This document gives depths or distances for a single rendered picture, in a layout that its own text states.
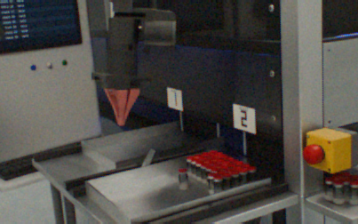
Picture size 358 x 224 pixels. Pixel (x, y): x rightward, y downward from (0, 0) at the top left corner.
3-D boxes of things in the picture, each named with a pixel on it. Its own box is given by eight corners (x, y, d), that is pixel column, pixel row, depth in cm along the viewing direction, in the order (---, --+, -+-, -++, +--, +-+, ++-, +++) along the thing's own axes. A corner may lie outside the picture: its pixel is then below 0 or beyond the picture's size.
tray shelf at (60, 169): (172, 132, 175) (171, 127, 175) (324, 194, 116) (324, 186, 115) (32, 164, 152) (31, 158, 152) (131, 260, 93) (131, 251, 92)
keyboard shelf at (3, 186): (87, 142, 201) (86, 136, 201) (127, 156, 180) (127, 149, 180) (-30, 174, 173) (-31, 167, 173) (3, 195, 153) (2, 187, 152)
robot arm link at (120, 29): (110, 12, 98) (107, 11, 93) (146, 14, 99) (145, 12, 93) (109, 49, 99) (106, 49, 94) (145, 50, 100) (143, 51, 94)
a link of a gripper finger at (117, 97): (150, 127, 98) (152, 78, 97) (116, 129, 95) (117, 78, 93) (135, 121, 104) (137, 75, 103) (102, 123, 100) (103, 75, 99)
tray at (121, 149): (179, 131, 170) (179, 120, 170) (224, 148, 148) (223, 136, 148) (82, 152, 154) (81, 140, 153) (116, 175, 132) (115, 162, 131)
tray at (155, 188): (208, 163, 136) (207, 150, 135) (271, 192, 114) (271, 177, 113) (86, 195, 120) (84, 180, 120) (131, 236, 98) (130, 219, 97)
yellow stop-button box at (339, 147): (331, 157, 110) (330, 125, 108) (358, 166, 104) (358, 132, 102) (305, 165, 106) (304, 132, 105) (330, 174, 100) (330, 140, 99)
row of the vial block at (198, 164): (193, 172, 129) (192, 155, 128) (234, 194, 114) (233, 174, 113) (186, 174, 128) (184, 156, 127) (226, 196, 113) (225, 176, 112)
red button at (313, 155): (314, 158, 105) (314, 140, 104) (329, 164, 102) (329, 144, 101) (300, 163, 103) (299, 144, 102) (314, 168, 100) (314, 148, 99)
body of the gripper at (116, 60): (153, 84, 97) (155, 45, 96) (103, 85, 92) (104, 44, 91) (139, 82, 103) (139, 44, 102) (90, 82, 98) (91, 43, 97)
